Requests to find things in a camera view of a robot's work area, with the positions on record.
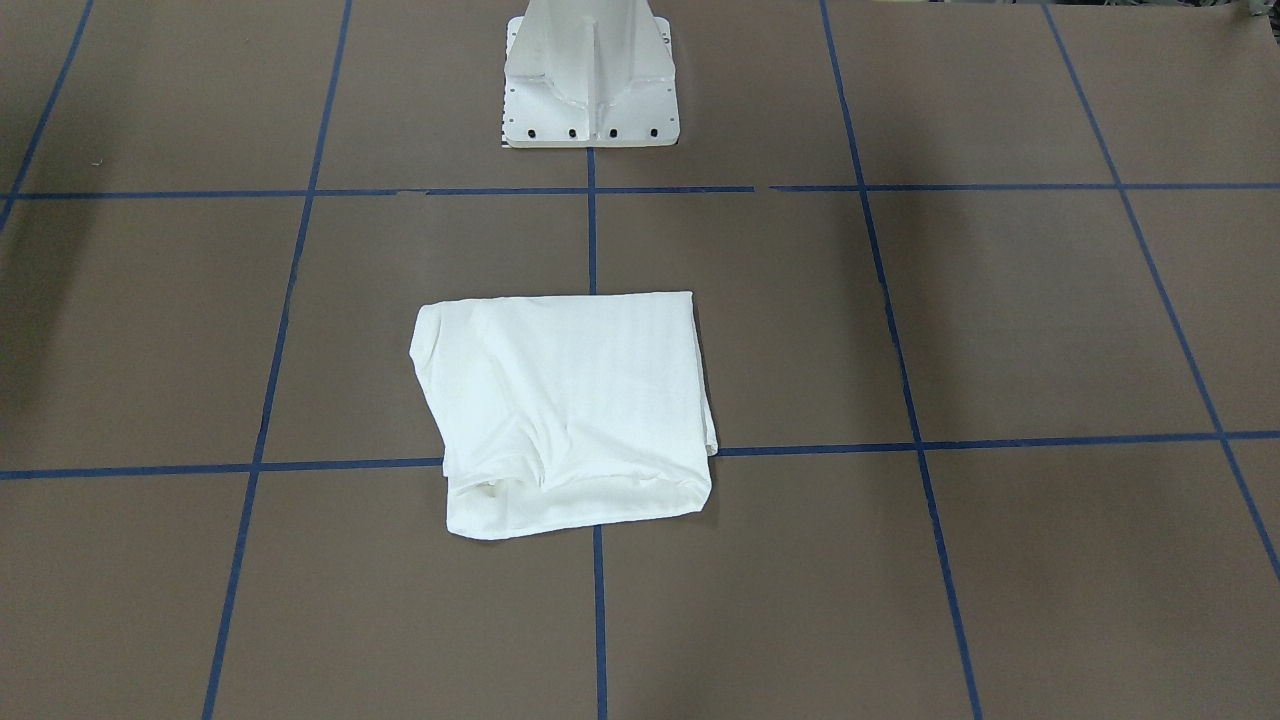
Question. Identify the white long-sleeve printed shirt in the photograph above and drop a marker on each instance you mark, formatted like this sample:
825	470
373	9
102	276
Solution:
562	412

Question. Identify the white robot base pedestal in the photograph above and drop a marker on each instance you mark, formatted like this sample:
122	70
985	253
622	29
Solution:
589	75

